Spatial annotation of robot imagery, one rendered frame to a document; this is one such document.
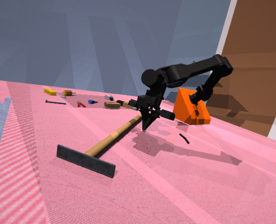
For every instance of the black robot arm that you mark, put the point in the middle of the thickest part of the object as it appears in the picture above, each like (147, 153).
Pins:
(173, 76)

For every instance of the yellow rectangular block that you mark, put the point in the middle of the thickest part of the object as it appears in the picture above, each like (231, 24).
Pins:
(50, 92)

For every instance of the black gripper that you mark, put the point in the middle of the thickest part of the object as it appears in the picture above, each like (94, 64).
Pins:
(149, 118)

